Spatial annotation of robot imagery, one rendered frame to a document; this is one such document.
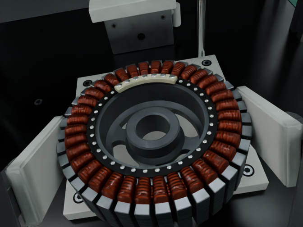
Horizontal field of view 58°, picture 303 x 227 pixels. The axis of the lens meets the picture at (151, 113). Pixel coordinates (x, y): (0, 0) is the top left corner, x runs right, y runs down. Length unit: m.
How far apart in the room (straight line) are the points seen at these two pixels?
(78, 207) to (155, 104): 0.09
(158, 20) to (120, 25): 0.04
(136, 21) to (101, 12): 0.12
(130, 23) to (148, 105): 0.15
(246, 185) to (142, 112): 0.09
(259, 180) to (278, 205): 0.02
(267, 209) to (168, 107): 0.10
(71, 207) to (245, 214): 0.12
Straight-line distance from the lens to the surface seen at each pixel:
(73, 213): 0.22
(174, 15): 0.33
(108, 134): 0.18
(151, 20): 0.32
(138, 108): 0.19
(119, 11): 0.20
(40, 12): 0.48
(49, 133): 0.16
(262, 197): 0.22
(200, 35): 0.28
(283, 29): 0.37
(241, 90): 0.17
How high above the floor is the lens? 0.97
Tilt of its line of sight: 49 degrees down
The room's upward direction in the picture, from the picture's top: 11 degrees counter-clockwise
